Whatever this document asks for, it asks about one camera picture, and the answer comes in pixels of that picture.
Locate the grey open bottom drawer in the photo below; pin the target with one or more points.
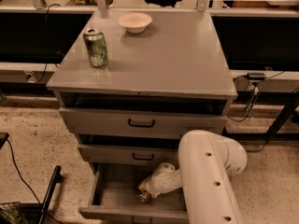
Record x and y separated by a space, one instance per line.
115 198

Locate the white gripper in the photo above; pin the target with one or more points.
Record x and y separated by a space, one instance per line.
153 185

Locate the green soda can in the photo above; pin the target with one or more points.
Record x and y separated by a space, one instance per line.
96 46

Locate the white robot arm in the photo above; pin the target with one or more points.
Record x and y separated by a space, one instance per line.
205 162

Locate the grey middle drawer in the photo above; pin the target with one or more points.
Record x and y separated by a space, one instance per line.
150 156

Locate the black power adapter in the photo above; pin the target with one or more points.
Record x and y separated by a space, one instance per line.
255 76

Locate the black stand leg left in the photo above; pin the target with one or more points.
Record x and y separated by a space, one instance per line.
55 179

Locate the grey top drawer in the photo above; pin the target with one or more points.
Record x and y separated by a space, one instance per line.
139 124

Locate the black wire basket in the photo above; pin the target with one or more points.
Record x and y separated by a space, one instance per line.
10 213

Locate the black table leg right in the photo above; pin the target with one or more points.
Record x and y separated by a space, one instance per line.
289 111

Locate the white paper bowl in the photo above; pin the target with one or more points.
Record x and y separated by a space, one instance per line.
135 22

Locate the grey drawer cabinet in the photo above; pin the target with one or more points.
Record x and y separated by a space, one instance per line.
175 66

